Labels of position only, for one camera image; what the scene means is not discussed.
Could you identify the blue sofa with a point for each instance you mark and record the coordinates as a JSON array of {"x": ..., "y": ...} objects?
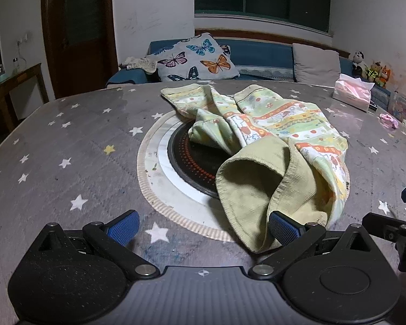
[{"x": 264, "y": 54}]

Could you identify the yellow plush toy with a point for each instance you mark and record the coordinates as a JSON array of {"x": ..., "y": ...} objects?
[{"x": 371, "y": 71}]

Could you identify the round black stove plate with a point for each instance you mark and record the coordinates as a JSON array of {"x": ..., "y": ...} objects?
[{"x": 189, "y": 164}]

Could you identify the grey star-print tablecloth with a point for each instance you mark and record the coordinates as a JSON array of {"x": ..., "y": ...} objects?
[{"x": 71, "y": 142}]

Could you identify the clear plastic storage box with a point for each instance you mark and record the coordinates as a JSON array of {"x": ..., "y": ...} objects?
[{"x": 404, "y": 108}]

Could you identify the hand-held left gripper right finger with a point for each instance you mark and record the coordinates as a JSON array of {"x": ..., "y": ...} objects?
[{"x": 284, "y": 231}]

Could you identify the butterfly print pillow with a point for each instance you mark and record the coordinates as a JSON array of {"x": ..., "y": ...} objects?
[{"x": 189, "y": 57}]

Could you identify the teal jar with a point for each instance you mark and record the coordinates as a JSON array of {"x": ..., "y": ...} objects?
[{"x": 0, "y": 74}]

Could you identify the printed green children's pants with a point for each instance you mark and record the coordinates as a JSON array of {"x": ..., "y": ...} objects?
[{"x": 274, "y": 135}]

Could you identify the pink hair scrunchie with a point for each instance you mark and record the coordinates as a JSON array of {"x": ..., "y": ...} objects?
[{"x": 389, "y": 121}]

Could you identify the wooden side table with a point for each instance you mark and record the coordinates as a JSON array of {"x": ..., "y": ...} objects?
[{"x": 20, "y": 78}]

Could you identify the dark wooden door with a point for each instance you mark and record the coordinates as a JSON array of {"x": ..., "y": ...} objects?
[{"x": 77, "y": 34}]

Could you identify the plain grey pillow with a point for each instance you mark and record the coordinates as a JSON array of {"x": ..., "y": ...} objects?
[{"x": 316, "y": 62}]

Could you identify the crumpled white cloth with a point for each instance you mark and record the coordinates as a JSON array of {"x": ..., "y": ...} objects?
[{"x": 138, "y": 63}]

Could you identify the orange fox plush toy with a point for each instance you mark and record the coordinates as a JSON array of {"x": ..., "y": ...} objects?
[{"x": 384, "y": 76}]

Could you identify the pink tissue pack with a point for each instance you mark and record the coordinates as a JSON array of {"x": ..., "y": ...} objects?
[{"x": 352, "y": 92}]

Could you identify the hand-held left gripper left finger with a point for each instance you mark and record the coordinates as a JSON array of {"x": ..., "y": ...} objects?
[{"x": 123, "y": 226}]

